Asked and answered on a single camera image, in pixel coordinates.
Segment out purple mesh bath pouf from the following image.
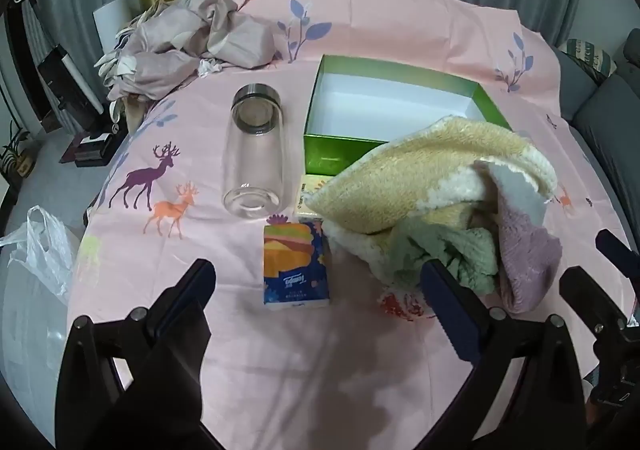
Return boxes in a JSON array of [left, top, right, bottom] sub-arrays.
[[477, 162, 562, 314]]

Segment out green fluffy cloth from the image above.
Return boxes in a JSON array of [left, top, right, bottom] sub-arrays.
[[383, 217, 499, 296]]

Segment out red white knitted sock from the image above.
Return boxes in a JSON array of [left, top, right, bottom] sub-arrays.
[[378, 288, 435, 322]]

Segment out yellow cream fluffy towel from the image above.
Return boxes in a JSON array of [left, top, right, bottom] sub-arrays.
[[305, 116, 558, 288]]

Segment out blue orange tissue pack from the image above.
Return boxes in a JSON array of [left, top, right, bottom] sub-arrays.
[[262, 220, 330, 309]]

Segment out grey sofa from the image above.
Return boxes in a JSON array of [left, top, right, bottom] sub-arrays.
[[554, 28, 639, 239]]

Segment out white plastic bag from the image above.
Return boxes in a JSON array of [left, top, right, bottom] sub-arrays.
[[1, 205, 80, 306]]

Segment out striped cushion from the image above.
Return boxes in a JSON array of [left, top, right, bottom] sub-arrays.
[[560, 38, 617, 84]]

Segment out pink patterned tablecloth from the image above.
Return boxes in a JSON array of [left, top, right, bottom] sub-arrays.
[[68, 0, 636, 449]]

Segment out yellow tissue pack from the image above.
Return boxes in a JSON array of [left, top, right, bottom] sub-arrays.
[[294, 174, 332, 220]]

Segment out clear glass bottle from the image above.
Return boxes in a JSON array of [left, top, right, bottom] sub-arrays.
[[222, 83, 284, 219]]

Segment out green cardboard box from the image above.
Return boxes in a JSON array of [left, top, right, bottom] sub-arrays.
[[304, 56, 510, 176]]

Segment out crumpled beige pink cloth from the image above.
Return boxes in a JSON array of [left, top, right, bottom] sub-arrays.
[[94, 0, 276, 101]]

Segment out white cylinder lamp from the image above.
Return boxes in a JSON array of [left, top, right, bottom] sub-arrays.
[[93, 0, 131, 54]]

